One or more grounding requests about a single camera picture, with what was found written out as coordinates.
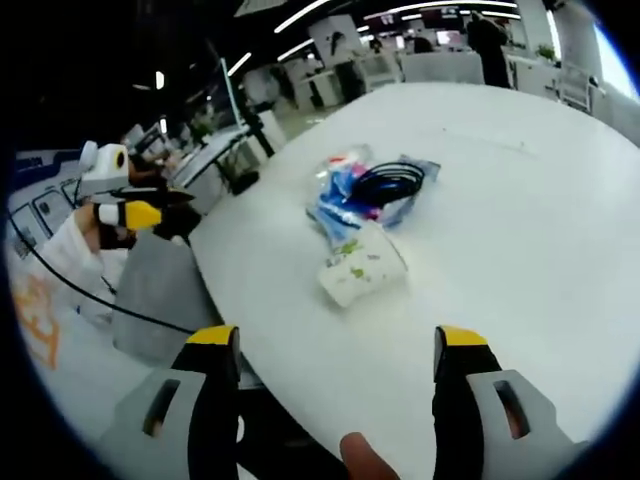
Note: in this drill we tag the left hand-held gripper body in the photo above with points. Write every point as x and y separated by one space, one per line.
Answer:
102 170

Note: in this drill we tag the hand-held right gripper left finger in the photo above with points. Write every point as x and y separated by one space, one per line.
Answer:
210 400

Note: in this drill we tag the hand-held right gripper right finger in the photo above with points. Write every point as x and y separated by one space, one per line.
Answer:
460 400

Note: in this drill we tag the white green-print paper cup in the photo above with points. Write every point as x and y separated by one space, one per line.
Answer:
362 267

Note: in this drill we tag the blue and white packet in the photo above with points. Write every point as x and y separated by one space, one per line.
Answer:
335 200

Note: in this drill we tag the person's right hand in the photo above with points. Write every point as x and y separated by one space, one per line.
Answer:
362 457

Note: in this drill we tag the grey chair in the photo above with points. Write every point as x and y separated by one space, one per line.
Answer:
155 290

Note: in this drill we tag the black stand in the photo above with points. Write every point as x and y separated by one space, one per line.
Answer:
260 132

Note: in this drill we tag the white table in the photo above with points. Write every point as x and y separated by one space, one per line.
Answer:
500 250

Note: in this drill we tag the white display board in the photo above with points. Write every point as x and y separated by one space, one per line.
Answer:
334 40

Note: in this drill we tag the white chair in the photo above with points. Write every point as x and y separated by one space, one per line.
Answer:
576 87

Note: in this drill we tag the green potted plant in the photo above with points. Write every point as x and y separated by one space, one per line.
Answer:
545 51

